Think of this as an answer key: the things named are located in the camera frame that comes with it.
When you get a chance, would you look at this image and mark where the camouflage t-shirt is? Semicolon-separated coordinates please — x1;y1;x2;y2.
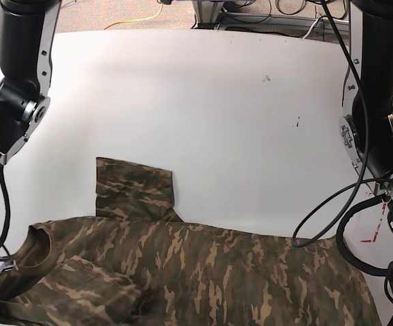
0;158;380;325

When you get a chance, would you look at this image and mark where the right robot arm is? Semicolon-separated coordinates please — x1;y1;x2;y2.
0;1;61;323

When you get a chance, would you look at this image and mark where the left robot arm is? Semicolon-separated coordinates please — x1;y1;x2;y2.
340;1;393;233

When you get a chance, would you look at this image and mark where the red tape rectangle marking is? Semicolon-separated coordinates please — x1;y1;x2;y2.
360;200;387;244

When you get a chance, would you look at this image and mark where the yellow cable on floor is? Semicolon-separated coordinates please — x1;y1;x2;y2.
103;3;165;31

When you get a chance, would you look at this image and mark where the aluminium frame stand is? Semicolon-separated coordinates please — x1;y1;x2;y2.
191;1;332;34

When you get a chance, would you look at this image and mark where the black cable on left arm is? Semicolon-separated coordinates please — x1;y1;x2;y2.
291;0;388;249

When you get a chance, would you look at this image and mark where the white cable on floor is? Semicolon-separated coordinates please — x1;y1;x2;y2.
301;16;323;40

